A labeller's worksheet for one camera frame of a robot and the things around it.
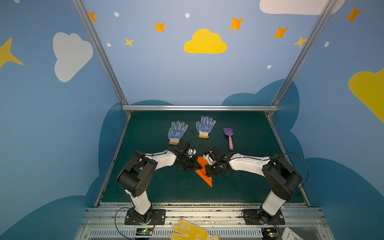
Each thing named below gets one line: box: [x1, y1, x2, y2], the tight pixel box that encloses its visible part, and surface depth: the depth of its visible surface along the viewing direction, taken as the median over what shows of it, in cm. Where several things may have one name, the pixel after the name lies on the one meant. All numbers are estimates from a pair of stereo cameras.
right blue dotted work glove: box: [196, 115, 217, 139], surface depth 117 cm
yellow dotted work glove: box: [169, 218, 220, 240], surface depth 72 cm
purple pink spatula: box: [223, 128, 234, 151], surface depth 107 cm
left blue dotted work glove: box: [168, 120, 188, 146], surface depth 113 cm
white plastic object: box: [281, 227, 305, 240], surface depth 70 cm
